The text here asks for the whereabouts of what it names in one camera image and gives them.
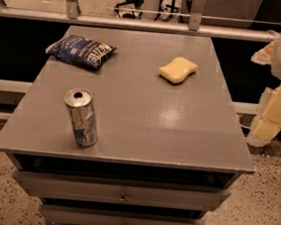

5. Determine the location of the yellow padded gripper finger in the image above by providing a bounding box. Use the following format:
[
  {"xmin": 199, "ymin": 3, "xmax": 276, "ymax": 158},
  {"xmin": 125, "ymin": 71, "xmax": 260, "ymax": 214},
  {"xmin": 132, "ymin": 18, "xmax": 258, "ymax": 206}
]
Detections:
[
  {"xmin": 246, "ymin": 84, "xmax": 281, "ymax": 147},
  {"xmin": 251, "ymin": 41, "xmax": 276, "ymax": 65}
]

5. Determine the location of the yellow sponge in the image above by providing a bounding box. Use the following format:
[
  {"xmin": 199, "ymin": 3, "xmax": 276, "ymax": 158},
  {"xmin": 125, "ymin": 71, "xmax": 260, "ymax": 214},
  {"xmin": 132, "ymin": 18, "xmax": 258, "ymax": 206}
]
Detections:
[{"xmin": 158, "ymin": 56, "xmax": 198, "ymax": 84}]

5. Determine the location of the upper grey drawer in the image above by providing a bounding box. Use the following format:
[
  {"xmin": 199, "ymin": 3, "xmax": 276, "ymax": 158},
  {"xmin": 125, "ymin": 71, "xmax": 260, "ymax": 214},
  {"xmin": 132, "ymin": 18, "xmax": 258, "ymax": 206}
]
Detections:
[{"xmin": 13, "ymin": 171, "xmax": 230, "ymax": 211}]

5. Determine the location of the grey drawer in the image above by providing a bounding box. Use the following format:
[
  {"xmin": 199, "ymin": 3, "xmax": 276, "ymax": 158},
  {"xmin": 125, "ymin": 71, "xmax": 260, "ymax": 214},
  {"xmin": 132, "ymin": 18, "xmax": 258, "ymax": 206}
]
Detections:
[
  {"xmin": 40, "ymin": 205, "xmax": 205, "ymax": 225},
  {"xmin": 13, "ymin": 171, "xmax": 230, "ymax": 211}
]

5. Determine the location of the grey drawer cabinet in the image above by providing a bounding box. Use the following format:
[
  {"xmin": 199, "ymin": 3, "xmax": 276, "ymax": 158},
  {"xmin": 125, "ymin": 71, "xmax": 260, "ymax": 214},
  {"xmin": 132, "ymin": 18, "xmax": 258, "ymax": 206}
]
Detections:
[{"xmin": 0, "ymin": 27, "xmax": 254, "ymax": 225}]

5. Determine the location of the black office chair base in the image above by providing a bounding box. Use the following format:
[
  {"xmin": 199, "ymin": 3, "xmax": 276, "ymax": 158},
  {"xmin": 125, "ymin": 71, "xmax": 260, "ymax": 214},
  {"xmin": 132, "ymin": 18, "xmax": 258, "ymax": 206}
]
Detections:
[{"xmin": 114, "ymin": 0, "xmax": 144, "ymax": 20}]

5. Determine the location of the lower grey drawer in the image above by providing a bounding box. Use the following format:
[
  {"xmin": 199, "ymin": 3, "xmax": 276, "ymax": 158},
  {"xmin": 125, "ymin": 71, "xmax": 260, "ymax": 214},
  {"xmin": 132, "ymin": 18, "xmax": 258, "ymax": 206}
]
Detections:
[{"xmin": 40, "ymin": 205, "xmax": 205, "ymax": 225}]

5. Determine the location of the silver drink can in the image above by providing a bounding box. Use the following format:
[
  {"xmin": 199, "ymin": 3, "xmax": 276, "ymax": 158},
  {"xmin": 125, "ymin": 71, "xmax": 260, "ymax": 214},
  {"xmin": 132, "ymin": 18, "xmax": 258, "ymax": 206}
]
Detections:
[{"xmin": 64, "ymin": 87, "xmax": 98, "ymax": 148}]

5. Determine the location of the blue chip bag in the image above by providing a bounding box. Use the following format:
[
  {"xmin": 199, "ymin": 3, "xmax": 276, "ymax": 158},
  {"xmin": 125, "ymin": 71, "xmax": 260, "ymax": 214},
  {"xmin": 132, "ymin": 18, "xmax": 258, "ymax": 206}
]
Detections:
[{"xmin": 46, "ymin": 35, "xmax": 116, "ymax": 70}]

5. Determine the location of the metal glass railing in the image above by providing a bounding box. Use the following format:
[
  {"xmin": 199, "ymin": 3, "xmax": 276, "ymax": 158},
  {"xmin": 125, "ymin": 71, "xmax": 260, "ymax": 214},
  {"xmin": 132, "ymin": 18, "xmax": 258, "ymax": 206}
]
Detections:
[{"xmin": 0, "ymin": 0, "xmax": 280, "ymax": 42}]

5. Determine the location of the white cable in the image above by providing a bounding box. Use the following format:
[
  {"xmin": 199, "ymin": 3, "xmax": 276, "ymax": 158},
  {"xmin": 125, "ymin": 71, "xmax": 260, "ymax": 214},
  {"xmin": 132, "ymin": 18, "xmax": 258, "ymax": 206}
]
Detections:
[{"xmin": 237, "ymin": 115, "xmax": 253, "ymax": 131}]

